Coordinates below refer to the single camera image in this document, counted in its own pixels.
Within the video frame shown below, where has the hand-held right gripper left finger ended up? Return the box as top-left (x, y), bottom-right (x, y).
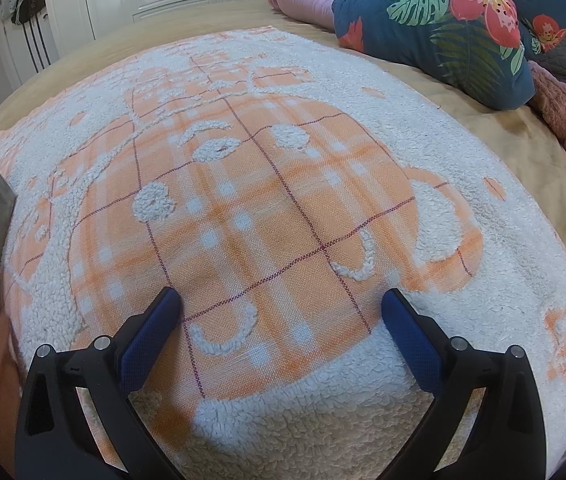
top-left (15, 286), bottom-right (184, 480)

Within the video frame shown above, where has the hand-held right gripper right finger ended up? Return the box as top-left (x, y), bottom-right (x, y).
top-left (380, 287), bottom-right (556, 480)

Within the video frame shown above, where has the orange and white blanket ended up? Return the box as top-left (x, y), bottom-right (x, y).
top-left (0, 25), bottom-right (566, 480)

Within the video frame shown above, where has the blue floral quilt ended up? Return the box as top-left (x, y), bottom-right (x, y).
top-left (331, 0), bottom-right (566, 111)

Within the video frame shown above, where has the white door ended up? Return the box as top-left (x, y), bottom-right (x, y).
top-left (0, 0), bottom-right (61, 86)

